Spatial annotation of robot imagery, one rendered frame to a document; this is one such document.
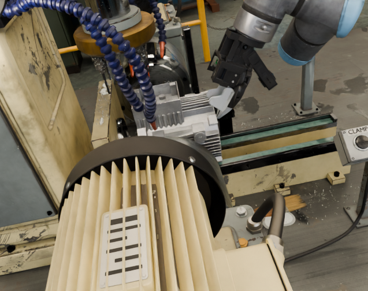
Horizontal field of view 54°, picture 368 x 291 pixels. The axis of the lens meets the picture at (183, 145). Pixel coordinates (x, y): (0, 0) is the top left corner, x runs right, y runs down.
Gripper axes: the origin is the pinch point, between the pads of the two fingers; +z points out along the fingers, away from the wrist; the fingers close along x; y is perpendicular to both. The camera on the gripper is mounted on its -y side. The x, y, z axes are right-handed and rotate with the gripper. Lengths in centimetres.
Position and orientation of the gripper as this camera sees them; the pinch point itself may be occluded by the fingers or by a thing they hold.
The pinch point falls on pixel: (222, 114)
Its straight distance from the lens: 89.9
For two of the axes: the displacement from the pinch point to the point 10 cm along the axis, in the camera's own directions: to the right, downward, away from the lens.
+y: -9.3, -2.2, -3.0
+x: 1.3, 5.8, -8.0
